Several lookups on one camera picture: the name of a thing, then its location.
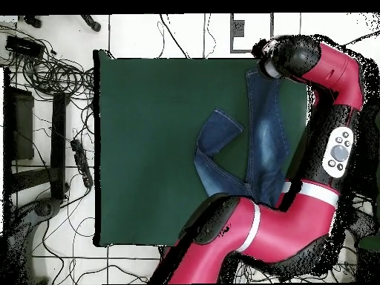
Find black frame stand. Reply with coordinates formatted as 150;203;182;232
2;68;71;206

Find blue denim jeans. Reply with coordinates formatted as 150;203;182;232
193;66;292;209

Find black cable tangle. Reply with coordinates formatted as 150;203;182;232
0;25;96;100

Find black electronics box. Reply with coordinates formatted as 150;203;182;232
4;35;46;59

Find grey square frame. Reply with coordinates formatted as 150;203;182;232
229;13;275;54

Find grey chair base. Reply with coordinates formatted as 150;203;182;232
4;197;64;284

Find black power strip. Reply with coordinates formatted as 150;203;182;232
70;138;94;189

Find black stand foot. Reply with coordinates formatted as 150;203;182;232
23;14;42;29
80;14;102;32

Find dark green table cloth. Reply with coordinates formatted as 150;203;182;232
92;50;309;249

